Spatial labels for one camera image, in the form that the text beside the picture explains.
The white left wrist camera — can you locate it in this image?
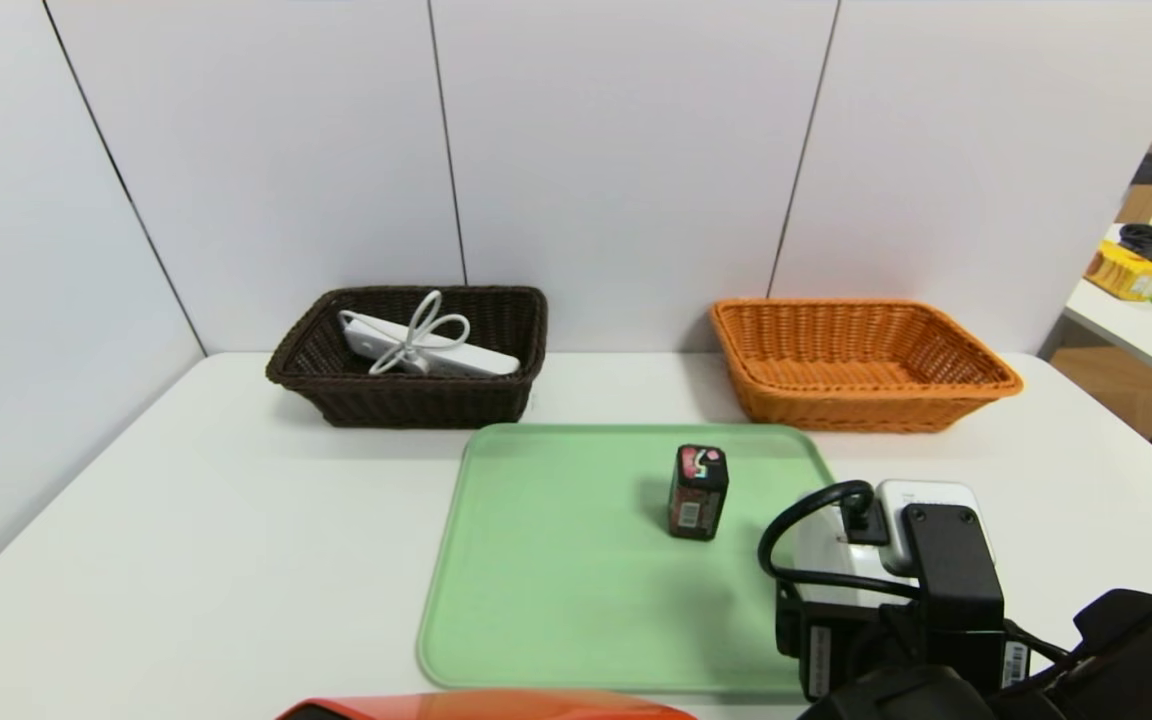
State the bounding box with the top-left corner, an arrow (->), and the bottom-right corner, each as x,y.
876,480 -> 987,579

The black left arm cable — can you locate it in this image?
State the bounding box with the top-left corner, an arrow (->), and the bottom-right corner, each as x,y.
758,480 -> 922,601

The dark brown wicker basket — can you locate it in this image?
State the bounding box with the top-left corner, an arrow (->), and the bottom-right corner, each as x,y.
266,286 -> 549,430

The white power strip with cable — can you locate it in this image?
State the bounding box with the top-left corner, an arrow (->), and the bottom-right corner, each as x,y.
341,288 -> 522,379

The yellow box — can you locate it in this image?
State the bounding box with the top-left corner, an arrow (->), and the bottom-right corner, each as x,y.
1083,243 -> 1152,304

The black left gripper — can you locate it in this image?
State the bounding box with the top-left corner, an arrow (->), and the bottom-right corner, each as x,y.
775,578 -> 1031,702

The black drink carton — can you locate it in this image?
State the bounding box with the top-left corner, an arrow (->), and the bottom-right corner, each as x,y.
668,445 -> 731,542

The white side table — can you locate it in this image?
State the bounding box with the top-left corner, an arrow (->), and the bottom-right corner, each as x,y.
1063,225 -> 1152,396

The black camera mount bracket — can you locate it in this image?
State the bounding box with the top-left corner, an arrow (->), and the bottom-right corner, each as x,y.
901,505 -> 1007,691

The light green plastic tray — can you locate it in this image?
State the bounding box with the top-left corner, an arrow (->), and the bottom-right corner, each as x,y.
418,422 -> 842,694

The orange wicker basket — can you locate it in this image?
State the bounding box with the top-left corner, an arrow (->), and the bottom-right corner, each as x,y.
710,299 -> 1024,434

